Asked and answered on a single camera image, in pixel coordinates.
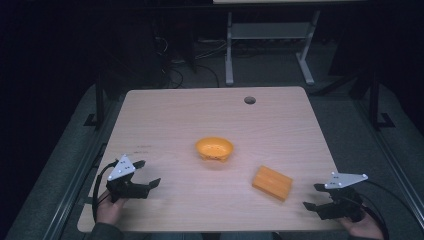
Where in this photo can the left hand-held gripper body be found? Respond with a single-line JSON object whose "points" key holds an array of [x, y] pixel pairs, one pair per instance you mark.
{"points": [[124, 188]]}

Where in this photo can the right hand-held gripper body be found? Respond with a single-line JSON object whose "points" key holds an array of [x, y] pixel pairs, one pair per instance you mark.
{"points": [[343, 200]]}

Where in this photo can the orange rectangular block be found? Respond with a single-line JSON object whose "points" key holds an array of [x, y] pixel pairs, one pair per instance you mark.
{"points": [[272, 183]]}

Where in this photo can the orange plastic bowl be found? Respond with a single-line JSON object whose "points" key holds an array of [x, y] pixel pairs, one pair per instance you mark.
{"points": [[214, 148]]}

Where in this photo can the person's left hand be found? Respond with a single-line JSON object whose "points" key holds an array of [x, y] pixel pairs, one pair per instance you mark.
{"points": [[108, 210]]}

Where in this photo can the person's right hand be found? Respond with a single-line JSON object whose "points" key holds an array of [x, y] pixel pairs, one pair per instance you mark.
{"points": [[363, 228]]}

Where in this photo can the black metal stand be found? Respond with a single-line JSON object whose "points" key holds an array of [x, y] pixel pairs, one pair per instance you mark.
{"points": [[376, 100], [99, 100]]}

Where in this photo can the grey metal floor rail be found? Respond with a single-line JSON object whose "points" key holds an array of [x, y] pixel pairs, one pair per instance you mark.
{"points": [[390, 160], [71, 193]]}

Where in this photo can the white metal desk frame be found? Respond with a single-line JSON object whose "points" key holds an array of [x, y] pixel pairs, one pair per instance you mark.
{"points": [[266, 30]]}

